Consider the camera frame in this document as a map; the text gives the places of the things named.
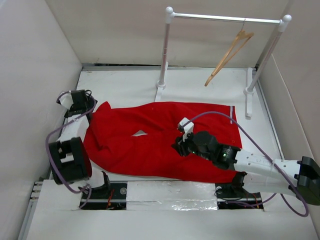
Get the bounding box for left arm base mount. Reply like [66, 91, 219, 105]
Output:
[81, 181, 128, 211]

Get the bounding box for red trousers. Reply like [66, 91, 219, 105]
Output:
[84, 101, 242, 183]

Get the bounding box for wooden clothes hanger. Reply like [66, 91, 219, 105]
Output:
[204, 22, 255, 87]

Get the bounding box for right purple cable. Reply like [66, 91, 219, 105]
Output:
[183, 111, 310, 217]

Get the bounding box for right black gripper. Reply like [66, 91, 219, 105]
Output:
[171, 129, 213, 162]

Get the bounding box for white clothes rack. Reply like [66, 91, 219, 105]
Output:
[154, 6, 292, 119]

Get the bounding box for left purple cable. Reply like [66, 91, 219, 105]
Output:
[45, 91, 98, 208]

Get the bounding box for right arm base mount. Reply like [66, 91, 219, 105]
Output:
[214, 172, 264, 210]

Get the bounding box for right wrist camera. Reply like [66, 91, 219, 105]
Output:
[177, 117, 194, 142]

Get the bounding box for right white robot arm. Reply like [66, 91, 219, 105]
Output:
[173, 131, 320, 206]

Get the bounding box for silver taped foam strip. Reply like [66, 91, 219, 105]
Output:
[126, 180, 218, 211]

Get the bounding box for purple cable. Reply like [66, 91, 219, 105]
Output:
[183, 111, 310, 217]
[45, 91, 98, 208]

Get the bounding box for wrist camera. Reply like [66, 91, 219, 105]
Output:
[58, 91, 74, 110]
[177, 117, 194, 142]

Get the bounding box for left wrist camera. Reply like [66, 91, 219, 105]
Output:
[58, 91, 74, 110]

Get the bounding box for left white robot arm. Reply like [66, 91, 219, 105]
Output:
[45, 89, 112, 199]

